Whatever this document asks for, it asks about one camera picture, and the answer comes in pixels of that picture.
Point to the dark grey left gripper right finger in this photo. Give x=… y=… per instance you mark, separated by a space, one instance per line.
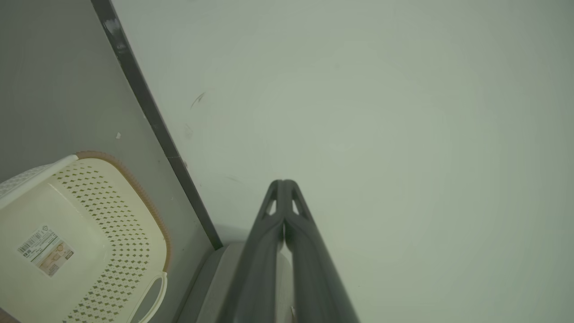
x=318 y=278

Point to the dark grey wall baseboard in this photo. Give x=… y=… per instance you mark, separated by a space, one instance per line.
x=148 y=103

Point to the white barcode label sticker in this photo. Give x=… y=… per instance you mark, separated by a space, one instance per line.
x=45 y=251

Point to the cream perforated laundry basket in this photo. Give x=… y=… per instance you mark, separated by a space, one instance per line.
x=112 y=233

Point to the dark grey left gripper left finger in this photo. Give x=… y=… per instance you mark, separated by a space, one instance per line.
x=255 y=269

